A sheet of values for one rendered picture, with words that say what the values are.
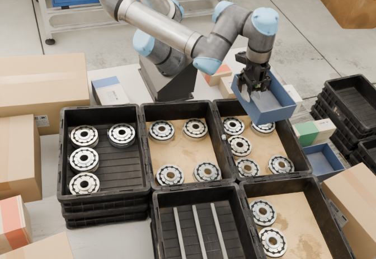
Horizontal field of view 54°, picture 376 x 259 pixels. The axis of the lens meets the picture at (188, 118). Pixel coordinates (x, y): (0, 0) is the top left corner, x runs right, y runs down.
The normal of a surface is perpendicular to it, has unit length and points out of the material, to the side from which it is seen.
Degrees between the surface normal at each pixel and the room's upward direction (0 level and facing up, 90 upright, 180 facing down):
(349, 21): 90
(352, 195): 0
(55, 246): 0
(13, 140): 0
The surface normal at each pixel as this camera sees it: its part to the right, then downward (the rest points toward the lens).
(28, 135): 0.12, -0.66
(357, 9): 0.15, 0.75
